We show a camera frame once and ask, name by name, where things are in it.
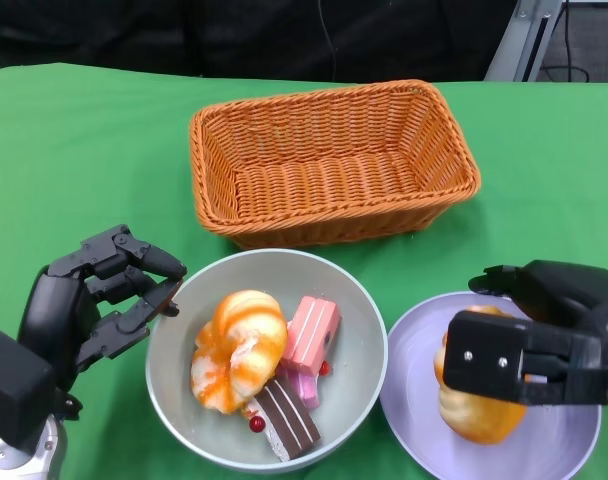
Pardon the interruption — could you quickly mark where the grey metal frame leg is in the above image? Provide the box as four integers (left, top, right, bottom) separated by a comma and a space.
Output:
485, 0, 568, 82

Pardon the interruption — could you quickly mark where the lavender plate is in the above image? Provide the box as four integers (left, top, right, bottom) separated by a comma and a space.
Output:
380, 291, 603, 480

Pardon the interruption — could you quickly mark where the round orange bread bun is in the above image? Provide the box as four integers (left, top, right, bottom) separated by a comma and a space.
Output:
433, 305, 528, 445

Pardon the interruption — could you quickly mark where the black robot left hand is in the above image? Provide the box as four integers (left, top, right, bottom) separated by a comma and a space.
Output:
16, 224, 188, 389

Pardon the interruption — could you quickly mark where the large pink cake slice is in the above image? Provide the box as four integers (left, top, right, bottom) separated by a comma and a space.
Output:
282, 295, 343, 376

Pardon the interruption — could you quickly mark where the black backdrop curtain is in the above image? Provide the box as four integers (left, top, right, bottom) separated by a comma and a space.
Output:
0, 0, 518, 84

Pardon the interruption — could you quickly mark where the black floor cable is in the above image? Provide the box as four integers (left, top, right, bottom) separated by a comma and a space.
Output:
539, 0, 593, 84

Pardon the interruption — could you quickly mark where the green tablecloth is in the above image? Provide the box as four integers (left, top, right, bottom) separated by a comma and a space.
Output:
0, 62, 608, 480

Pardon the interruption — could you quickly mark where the chocolate layered cake slice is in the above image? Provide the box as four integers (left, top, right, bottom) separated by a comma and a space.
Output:
241, 378, 323, 462

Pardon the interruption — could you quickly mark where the grey ceramic bowl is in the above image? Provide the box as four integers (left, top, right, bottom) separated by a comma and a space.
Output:
144, 248, 389, 474

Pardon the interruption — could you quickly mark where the twisted orange ring bread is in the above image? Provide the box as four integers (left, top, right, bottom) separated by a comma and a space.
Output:
191, 289, 289, 415

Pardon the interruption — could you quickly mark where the orange wicker basket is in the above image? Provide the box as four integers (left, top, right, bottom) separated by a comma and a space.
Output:
189, 78, 483, 250

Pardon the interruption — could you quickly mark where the small pink cake slice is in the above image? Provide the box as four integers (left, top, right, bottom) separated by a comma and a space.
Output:
276, 364, 321, 409

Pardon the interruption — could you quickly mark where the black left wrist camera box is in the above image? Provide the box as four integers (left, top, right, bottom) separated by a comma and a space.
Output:
0, 329, 55, 446

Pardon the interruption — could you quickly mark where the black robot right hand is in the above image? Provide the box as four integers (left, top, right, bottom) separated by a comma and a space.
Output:
467, 259, 608, 334

